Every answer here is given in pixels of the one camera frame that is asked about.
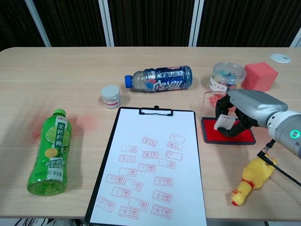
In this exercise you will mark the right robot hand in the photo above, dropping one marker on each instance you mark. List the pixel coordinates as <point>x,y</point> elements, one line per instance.
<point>254,106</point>

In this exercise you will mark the red clear rectangular stamp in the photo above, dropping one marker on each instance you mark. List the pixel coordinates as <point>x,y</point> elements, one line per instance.
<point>224,122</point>

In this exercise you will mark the red foam cube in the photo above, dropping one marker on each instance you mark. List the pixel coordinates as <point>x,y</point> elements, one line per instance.
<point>258,77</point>

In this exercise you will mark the clear jar with colourful clips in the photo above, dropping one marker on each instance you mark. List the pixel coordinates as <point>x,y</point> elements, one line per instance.
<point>223,80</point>

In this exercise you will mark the yellow rubber chicken toy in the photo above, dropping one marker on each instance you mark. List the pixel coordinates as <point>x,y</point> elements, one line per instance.
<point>255,176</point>

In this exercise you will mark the blue label drink bottle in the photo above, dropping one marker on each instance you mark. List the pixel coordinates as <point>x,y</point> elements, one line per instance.
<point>164,80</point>

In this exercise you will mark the black clipboard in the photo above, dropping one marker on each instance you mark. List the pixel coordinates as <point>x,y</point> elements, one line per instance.
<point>155,114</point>

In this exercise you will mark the white stamped paper sheet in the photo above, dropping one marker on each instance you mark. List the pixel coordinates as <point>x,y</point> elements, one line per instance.
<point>152,131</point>

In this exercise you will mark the small white lidded jar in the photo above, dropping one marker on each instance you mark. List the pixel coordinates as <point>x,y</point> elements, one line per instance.
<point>110,96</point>

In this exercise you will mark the green lime drink bottle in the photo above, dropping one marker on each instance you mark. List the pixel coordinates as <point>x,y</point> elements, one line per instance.
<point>53,150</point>

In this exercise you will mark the white partition frame post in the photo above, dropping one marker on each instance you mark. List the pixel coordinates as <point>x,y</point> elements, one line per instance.
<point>296,41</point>
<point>37,23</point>
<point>195,23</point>
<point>107,23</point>

